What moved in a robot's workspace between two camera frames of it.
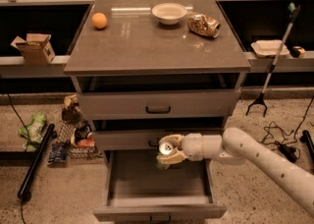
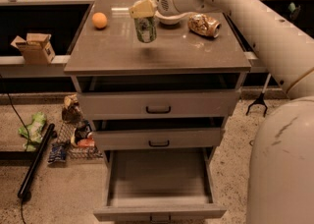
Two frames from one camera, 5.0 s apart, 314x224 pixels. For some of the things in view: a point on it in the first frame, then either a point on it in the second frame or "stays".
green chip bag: (35, 132) stays
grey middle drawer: (130, 140) stays
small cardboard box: (36, 48) stays
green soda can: (165, 148) to (146, 28)
